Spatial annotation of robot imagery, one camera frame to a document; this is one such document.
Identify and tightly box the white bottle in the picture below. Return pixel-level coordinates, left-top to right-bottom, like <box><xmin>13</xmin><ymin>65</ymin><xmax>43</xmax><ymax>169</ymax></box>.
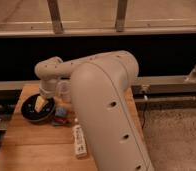
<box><xmin>72</xmin><ymin>118</ymin><xmax>87</xmax><ymax>159</ymax></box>

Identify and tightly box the dark ceramic bowl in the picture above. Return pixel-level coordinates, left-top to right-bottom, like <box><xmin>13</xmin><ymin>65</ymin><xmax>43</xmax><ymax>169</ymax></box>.
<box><xmin>21</xmin><ymin>94</ymin><xmax>55</xmax><ymax>123</ymax></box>

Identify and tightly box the blue and red packet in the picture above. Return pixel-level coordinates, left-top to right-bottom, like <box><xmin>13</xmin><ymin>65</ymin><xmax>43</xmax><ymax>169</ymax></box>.
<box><xmin>52</xmin><ymin>107</ymin><xmax>70</xmax><ymax>126</ymax></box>

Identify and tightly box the clear plastic cup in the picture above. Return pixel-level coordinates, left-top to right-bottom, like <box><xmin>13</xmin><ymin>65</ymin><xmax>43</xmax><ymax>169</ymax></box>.
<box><xmin>56</xmin><ymin>80</ymin><xmax>71</xmax><ymax>103</ymax></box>

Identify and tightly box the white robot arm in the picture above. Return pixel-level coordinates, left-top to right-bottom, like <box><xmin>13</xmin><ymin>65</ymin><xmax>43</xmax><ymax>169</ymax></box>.
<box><xmin>35</xmin><ymin>50</ymin><xmax>154</xmax><ymax>171</ymax></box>

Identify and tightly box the black cable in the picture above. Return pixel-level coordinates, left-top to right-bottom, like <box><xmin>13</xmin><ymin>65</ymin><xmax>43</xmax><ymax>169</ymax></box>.
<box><xmin>137</xmin><ymin>85</ymin><xmax>150</xmax><ymax>130</ymax></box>

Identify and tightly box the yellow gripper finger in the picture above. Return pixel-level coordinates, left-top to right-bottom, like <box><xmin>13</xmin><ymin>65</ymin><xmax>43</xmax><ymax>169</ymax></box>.
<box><xmin>34</xmin><ymin>96</ymin><xmax>46</xmax><ymax>112</ymax></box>

